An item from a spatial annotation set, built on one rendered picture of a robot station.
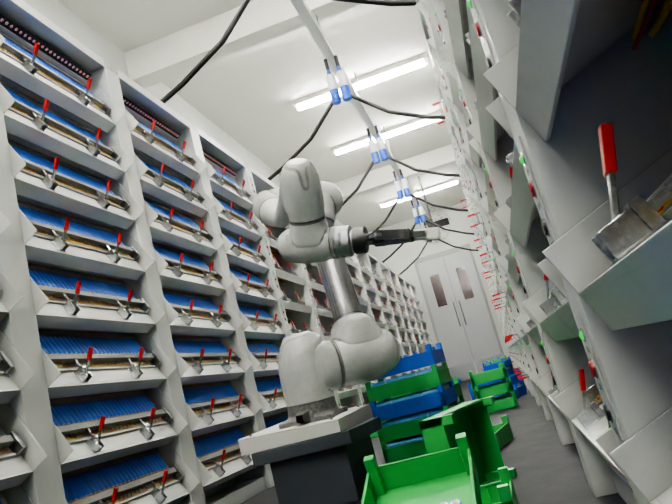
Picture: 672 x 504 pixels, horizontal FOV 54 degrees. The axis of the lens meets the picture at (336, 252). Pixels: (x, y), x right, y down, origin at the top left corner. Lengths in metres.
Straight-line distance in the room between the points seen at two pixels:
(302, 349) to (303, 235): 0.42
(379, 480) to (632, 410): 0.74
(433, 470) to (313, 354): 0.83
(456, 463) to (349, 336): 0.89
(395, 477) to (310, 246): 0.72
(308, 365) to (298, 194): 0.57
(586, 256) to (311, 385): 1.48
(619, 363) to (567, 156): 0.20
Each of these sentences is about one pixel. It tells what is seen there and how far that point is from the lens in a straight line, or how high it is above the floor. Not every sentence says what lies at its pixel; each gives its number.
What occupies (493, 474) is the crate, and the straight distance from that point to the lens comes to 1.77.
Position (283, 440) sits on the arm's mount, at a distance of 2.01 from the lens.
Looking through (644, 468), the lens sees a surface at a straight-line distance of 0.67.
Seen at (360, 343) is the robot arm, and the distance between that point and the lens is 2.10.
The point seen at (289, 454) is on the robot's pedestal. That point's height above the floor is 0.17.
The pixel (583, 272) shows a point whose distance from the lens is 0.66.
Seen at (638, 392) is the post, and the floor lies 0.23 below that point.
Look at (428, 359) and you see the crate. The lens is 2.59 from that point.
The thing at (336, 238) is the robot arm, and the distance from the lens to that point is 1.78.
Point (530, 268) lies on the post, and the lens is 1.36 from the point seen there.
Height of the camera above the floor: 0.30
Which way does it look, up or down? 12 degrees up
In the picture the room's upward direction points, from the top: 15 degrees counter-clockwise
